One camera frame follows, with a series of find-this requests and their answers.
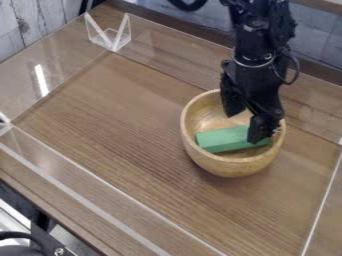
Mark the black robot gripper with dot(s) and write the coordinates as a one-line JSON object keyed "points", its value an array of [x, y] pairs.
{"points": [[250, 87]]}

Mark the green rectangular block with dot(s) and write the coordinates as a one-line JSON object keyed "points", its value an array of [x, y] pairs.
{"points": [[227, 139]]}

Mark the wooden bowl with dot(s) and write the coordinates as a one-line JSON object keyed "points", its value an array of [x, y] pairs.
{"points": [[202, 115]]}

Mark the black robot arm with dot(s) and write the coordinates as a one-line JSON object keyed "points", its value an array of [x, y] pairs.
{"points": [[265, 27]]}

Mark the black metal table clamp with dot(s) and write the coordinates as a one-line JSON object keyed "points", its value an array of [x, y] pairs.
{"points": [[26, 227]]}

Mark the clear acrylic corner bracket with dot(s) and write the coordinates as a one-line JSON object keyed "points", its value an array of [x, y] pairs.
{"points": [[110, 38]]}

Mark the clear acrylic tray wall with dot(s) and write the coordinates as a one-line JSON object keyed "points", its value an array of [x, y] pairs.
{"points": [[119, 225]]}

